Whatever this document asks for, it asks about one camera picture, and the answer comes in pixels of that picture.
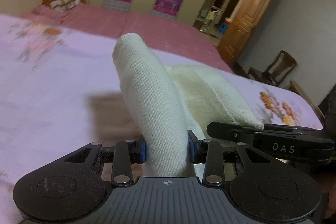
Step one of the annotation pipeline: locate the brown wooden door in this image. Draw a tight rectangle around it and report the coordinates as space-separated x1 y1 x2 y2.
217 0 271 67

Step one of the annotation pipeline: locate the pink checked bed cover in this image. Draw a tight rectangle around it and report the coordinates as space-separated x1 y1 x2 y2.
22 5 233 73

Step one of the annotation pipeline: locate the lower right purple poster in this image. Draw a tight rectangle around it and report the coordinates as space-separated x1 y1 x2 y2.
151 0 183 19

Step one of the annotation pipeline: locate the lavender floral bed sheet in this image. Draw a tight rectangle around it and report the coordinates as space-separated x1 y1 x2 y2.
1 15 322 223

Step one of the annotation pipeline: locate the cream knitted sweater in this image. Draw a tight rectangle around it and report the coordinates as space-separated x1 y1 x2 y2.
112 34 263 177

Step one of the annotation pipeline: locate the dark wooden chair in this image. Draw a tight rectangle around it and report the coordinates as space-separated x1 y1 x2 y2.
248 50 297 87

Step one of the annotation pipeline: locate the open corner shelf unit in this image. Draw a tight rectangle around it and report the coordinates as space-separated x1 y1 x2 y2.
194 0 225 34

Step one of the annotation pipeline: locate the blue plastic stool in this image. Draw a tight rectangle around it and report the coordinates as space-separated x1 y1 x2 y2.
219 18 232 34

